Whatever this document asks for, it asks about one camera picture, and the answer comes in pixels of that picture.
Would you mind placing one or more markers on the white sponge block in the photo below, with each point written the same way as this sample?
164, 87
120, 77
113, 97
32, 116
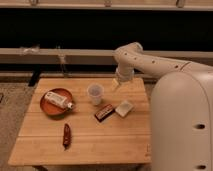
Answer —
124, 108

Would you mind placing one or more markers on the clear plastic cup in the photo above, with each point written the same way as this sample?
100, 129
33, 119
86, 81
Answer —
95, 93

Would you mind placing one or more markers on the white tube bottle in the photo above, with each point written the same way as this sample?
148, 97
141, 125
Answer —
58, 100

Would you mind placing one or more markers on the dark brown eraser bar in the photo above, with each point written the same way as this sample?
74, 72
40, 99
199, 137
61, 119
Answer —
104, 112

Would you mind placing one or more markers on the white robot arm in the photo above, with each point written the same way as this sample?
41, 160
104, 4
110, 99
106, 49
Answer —
181, 108

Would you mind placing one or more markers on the wooden table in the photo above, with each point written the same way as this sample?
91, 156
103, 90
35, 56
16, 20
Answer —
115, 140

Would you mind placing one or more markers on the red chili pepper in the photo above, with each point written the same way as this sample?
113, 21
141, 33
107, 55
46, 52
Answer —
66, 136

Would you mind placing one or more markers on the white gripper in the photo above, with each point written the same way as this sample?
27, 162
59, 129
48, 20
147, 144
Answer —
119, 81

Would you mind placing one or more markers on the orange round plate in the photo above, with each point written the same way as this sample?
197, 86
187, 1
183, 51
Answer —
53, 110

